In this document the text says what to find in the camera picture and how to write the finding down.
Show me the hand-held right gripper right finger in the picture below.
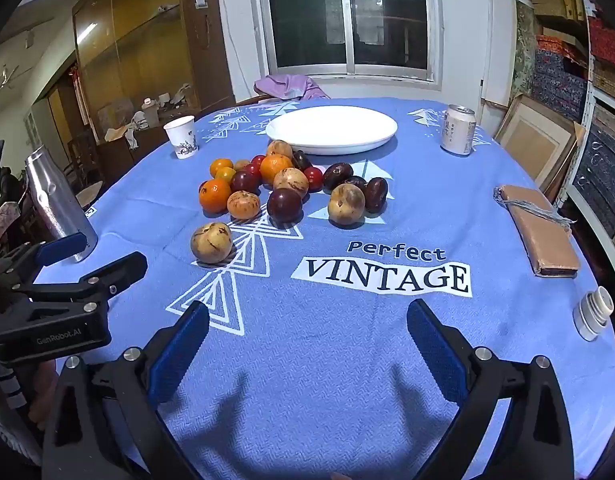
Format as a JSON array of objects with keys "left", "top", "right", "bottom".
[{"left": 406, "top": 299, "right": 575, "bottom": 480}]

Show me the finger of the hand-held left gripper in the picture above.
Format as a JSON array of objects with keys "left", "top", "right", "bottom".
[
  {"left": 12, "top": 251, "right": 149, "bottom": 311},
  {"left": 0, "top": 232, "right": 88, "bottom": 286}
]

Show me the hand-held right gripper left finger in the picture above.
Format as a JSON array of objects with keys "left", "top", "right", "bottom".
[{"left": 42, "top": 301, "right": 210, "bottom": 480}]

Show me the orange tangerine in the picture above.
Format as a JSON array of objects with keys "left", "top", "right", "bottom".
[
  {"left": 198, "top": 178, "right": 233, "bottom": 214},
  {"left": 260, "top": 154, "right": 294, "bottom": 186}
]

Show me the white plate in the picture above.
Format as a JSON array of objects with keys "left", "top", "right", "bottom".
[{"left": 265, "top": 106, "right": 399, "bottom": 156}]

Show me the silver metal bottle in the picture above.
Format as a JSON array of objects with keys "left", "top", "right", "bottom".
[{"left": 24, "top": 146, "right": 99, "bottom": 263}]

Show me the blue printed tablecloth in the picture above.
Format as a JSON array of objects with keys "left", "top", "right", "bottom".
[{"left": 34, "top": 97, "right": 615, "bottom": 480}]

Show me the white paper cup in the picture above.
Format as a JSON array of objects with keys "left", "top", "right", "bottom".
[{"left": 163, "top": 115, "right": 199, "bottom": 160}]

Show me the brown wallet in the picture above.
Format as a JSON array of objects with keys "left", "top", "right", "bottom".
[{"left": 493, "top": 185, "right": 581, "bottom": 278}]

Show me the wooden glass cabinet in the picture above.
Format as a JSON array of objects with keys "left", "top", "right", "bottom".
[{"left": 72, "top": 0, "right": 235, "bottom": 161}]

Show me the wooden chair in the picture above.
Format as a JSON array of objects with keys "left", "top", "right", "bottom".
[{"left": 236, "top": 91, "right": 288, "bottom": 107}]

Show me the white beverage can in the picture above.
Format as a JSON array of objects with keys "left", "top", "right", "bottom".
[{"left": 440, "top": 104, "right": 477, "bottom": 156}]

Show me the purple cloth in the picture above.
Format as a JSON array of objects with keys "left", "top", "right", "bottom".
[{"left": 254, "top": 74, "right": 331, "bottom": 101}]

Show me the white metal shelf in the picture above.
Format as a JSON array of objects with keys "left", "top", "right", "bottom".
[{"left": 557, "top": 10, "right": 615, "bottom": 286}]

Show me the stack of patterned boxes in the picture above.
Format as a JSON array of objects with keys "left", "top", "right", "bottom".
[{"left": 532, "top": 15, "right": 615, "bottom": 236}]

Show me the white leaning board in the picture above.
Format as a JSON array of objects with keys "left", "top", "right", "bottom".
[{"left": 487, "top": 0, "right": 519, "bottom": 106}]

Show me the green patterned board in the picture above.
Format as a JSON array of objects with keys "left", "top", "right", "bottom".
[{"left": 512, "top": 0, "right": 539, "bottom": 102}]

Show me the white framed window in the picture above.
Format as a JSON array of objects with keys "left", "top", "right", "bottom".
[{"left": 252, "top": 0, "right": 443, "bottom": 83}]

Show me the wooden picture frame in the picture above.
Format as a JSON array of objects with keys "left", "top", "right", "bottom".
[{"left": 495, "top": 94, "right": 585, "bottom": 201}]

